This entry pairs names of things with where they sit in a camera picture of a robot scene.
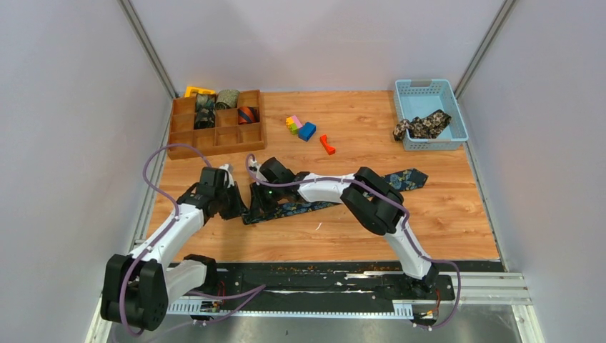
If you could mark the light blue plastic basket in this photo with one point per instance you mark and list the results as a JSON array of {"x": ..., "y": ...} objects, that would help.
[{"x": 418, "y": 100}]

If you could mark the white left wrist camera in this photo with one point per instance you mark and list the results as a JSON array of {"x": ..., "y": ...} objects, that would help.
[{"x": 229, "y": 178}]

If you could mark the rolled dark green tie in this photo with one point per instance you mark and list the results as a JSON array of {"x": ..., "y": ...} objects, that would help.
[{"x": 205, "y": 101}]

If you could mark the red toy block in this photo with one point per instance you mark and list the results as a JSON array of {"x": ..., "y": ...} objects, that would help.
[{"x": 330, "y": 150}]

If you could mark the blue toy block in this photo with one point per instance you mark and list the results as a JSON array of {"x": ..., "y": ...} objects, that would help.
[{"x": 307, "y": 131}]

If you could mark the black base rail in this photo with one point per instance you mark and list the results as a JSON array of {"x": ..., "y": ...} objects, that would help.
[{"x": 323, "y": 285}]

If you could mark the wooden compartment tray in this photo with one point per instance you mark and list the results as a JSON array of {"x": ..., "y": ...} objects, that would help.
[{"x": 240, "y": 128}]

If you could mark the brown floral necktie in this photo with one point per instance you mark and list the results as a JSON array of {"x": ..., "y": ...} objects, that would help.
[{"x": 429, "y": 127}]

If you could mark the pink toy block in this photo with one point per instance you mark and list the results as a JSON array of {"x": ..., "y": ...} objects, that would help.
[{"x": 296, "y": 121}]

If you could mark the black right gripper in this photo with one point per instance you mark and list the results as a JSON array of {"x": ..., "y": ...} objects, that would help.
[{"x": 257, "y": 201}]

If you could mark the yellow plastic object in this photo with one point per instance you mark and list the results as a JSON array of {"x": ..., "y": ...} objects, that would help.
[{"x": 194, "y": 90}]

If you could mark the rolled olive tie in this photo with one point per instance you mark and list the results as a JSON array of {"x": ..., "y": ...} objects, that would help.
[{"x": 227, "y": 99}]

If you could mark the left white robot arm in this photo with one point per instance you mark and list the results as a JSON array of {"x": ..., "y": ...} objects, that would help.
[{"x": 139, "y": 287}]

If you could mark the white slotted cable duct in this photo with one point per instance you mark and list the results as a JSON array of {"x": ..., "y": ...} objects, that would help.
[{"x": 198, "y": 307}]

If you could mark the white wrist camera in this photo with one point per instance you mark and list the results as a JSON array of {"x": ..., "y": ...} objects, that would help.
[
  {"x": 229, "y": 178},
  {"x": 254, "y": 165}
]

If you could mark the blue patterned necktie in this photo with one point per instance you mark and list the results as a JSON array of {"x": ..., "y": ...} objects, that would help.
[{"x": 405, "y": 180}]

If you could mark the rolled orange striped tie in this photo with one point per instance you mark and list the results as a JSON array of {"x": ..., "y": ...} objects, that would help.
[{"x": 247, "y": 115}]

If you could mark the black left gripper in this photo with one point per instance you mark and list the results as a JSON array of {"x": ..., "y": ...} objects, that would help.
[{"x": 240, "y": 206}]

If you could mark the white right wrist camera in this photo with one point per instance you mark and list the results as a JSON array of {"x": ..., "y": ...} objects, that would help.
[{"x": 254, "y": 165}]

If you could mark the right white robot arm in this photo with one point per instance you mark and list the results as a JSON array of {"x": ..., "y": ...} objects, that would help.
[{"x": 375, "y": 204}]

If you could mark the green toy block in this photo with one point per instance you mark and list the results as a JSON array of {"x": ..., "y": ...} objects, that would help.
[{"x": 294, "y": 129}]

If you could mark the rolled camouflage tie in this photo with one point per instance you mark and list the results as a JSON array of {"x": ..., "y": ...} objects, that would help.
[{"x": 205, "y": 119}]

